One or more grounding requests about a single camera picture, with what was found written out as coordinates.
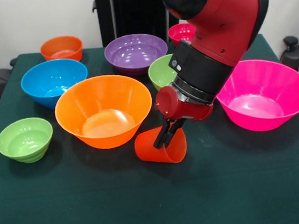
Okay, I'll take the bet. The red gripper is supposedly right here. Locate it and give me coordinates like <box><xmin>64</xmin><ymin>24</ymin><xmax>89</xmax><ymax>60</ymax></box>
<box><xmin>148</xmin><ymin>81</ymin><xmax>218</xmax><ymax>150</ymax></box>

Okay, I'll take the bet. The orange-red plastic cup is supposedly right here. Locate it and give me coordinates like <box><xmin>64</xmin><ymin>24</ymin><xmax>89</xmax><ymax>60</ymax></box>
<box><xmin>133</xmin><ymin>124</ymin><xmax>189</xmax><ymax>168</ymax></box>

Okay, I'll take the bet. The medium green bowl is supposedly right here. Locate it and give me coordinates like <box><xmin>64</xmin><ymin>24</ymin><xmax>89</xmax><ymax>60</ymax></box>
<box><xmin>146</xmin><ymin>53</ymin><xmax>181</xmax><ymax>93</ymax></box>

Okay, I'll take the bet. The large orange bowl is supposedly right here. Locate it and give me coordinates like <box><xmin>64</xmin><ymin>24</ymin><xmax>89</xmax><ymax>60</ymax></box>
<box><xmin>52</xmin><ymin>71</ymin><xmax>157</xmax><ymax>154</ymax></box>

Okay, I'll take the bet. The dark green tablecloth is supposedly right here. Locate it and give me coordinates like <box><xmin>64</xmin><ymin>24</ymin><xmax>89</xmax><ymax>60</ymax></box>
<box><xmin>0</xmin><ymin>27</ymin><xmax>299</xmax><ymax>224</ymax></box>

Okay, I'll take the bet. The purple bowl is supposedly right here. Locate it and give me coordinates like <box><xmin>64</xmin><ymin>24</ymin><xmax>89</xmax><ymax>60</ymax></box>
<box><xmin>102</xmin><ymin>31</ymin><xmax>170</xmax><ymax>78</ymax></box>

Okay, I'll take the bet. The small crimson bowl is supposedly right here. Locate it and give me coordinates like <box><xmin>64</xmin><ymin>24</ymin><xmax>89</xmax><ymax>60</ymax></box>
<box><xmin>167</xmin><ymin>22</ymin><xmax>198</xmax><ymax>48</ymax></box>

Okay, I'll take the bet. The large pink bowl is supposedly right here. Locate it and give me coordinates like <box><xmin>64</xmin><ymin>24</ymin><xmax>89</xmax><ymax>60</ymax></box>
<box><xmin>213</xmin><ymin>55</ymin><xmax>299</xmax><ymax>137</ymax></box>

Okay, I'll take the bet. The large blue bowl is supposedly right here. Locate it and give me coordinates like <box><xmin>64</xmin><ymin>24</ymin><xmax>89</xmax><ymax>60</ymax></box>
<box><xmin>18</xmin><ymin>56</ymin><xmax>92</xmax><ymax>112</ymax></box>

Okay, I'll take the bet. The small orange bowl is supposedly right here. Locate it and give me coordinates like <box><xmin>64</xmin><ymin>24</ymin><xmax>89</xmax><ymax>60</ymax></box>
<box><xmin>38</xmin><ymin>34</ymin><xmax>85</xmax><ymax>66</ymax></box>

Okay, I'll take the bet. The small green bowl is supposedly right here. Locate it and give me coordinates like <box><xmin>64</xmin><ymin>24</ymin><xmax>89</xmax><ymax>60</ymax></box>
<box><xmin>0</xmin><ymin>115</ymin><xmax>56</xmax><ymax>167</ymax></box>

